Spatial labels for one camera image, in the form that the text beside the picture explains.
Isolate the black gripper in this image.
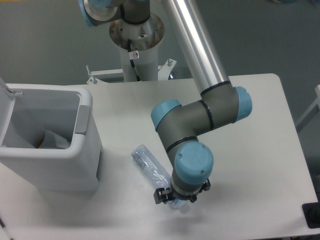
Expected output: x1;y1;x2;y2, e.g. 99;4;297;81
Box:
153;178;211;205

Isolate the crushed clear plastic bottle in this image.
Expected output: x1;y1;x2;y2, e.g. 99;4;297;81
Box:
131;144;191;214

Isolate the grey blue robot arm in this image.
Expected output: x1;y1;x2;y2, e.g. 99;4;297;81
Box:
78;0;253;204

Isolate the white trash can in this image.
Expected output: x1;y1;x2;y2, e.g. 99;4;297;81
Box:
0;81;103;191

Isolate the black device at table edge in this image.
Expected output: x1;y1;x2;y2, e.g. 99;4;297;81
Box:
302;202;320;229

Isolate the white pedestal base frame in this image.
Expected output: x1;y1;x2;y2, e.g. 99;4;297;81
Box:
86;58;193;85

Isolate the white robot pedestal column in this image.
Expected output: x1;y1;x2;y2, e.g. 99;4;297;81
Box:
119;47;158;82

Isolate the white frame at right edge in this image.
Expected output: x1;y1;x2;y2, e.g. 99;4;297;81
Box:
295;84;320;133

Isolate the black cable on pedestal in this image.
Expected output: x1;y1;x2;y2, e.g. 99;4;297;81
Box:
127;38;141;82

